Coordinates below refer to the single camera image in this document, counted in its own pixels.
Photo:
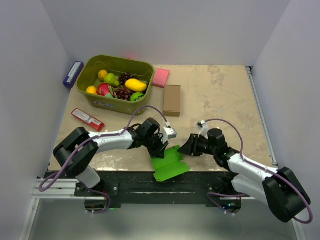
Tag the dark red grapes front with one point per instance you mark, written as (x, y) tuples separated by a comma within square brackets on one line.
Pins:
[(123, 93)]

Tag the pink box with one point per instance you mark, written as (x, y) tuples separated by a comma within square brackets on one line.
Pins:
[(160, 77)]

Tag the green pear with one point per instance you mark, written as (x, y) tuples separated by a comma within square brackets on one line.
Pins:
[(112, 80)]

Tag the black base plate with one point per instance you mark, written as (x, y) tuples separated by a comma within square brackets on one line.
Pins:
[(141, 187)]

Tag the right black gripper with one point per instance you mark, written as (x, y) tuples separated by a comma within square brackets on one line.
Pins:
[(190, 147)]

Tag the brown cardboard box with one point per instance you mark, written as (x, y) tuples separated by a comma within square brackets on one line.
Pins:
[(172, 101)]

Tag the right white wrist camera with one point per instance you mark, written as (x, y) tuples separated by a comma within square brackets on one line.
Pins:
[(203, 128)]

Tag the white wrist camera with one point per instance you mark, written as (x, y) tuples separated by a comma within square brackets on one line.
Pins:
[(203, 128), (168, 133)]

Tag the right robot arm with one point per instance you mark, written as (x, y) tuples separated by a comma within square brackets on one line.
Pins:
[(279, 189)]

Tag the green paper box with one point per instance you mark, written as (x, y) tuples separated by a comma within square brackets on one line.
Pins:
[(172, 165)]

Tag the red rectangular box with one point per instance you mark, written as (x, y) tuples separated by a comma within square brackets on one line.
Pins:
[(87, 119)]

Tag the yellow lemon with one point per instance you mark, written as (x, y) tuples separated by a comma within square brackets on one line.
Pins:
[(91, 90)]

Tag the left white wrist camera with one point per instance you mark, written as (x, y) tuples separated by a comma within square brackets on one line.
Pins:
[(168, 133)]

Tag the dark purple grapes back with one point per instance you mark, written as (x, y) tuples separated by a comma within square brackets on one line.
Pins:
[(123, 78)]

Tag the green round fruit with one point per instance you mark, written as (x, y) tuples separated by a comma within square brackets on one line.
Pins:
[(136, 96)]

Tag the yellow mango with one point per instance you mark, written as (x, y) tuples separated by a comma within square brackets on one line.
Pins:
[(135, 85)]

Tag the aluminium frame rail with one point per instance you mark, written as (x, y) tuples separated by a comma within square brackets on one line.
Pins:
[(61, 189)]

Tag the olive green plastic bin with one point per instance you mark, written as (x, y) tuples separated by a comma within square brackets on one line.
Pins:
[(143, 71)]

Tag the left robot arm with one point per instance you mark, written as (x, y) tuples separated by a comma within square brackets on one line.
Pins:
[(77, 150)]

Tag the purple blue box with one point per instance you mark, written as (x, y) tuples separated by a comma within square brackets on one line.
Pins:
[(73, 74)]

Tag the small orange fruit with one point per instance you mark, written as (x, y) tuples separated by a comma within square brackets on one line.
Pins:
[(102, 74)]

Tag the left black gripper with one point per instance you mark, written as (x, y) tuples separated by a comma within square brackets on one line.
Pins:
[(159, 151)]

